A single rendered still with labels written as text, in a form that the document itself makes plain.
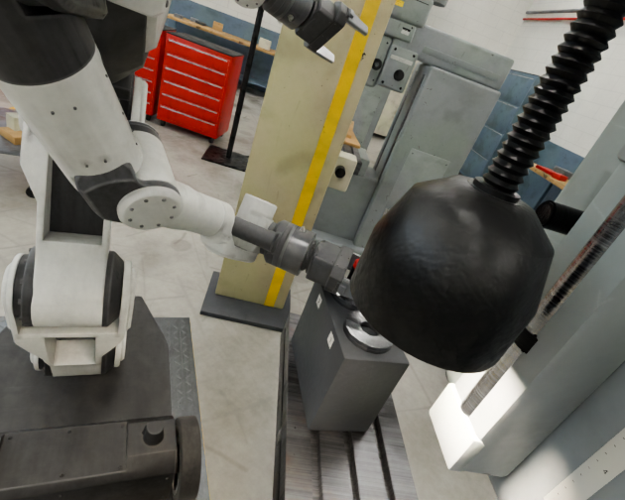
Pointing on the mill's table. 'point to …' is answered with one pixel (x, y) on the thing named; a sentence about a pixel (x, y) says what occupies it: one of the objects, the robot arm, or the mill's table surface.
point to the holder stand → (342, 364)
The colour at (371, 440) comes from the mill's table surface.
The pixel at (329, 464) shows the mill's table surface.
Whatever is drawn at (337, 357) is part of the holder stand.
